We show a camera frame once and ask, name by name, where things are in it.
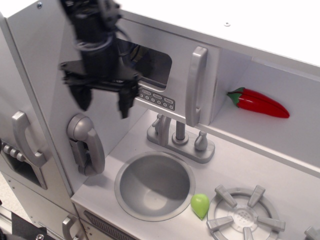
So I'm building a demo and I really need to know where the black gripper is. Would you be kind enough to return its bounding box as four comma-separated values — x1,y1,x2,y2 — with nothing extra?
58,43,141,120

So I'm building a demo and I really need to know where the white microwave door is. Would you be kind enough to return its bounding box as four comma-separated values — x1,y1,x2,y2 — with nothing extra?
116,0,221,126

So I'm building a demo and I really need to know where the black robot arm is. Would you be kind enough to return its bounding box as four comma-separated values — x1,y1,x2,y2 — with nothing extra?
60,0,140,119

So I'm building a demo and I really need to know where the grey toy telephone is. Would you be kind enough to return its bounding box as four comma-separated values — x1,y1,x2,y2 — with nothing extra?
67,113,105,177

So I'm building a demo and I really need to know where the round grey sink basin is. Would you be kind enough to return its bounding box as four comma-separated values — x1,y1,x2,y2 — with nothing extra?
114,151,196,222

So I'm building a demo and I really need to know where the grey toy faucet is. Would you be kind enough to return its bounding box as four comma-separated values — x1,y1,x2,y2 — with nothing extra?
147,114,215,164

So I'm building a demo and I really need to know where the grey ice dispenser panel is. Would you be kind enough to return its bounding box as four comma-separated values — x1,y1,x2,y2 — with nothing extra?
0,140,48,190

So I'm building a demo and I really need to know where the white toy kitchen cabinet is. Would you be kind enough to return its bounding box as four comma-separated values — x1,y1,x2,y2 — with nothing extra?
0,0,320,240

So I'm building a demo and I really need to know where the red toy chili pepper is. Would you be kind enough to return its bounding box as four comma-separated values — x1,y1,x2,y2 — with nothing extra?
226,87,290,119

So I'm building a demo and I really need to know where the green toy pear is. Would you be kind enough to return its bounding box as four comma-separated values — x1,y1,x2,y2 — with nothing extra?
190,193,210,220

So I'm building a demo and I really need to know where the grey stove burner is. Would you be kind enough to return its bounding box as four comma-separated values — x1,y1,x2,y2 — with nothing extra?
206,185,286,240

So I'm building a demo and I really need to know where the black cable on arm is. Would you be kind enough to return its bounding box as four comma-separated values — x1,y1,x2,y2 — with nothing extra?
112,23,133,58

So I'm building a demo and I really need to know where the grey fridge door handle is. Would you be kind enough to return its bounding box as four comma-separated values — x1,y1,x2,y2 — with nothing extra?
11,110,48,168

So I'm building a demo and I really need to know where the grey lower door handle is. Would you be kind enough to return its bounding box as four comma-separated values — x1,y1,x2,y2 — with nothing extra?
62,216,79,240

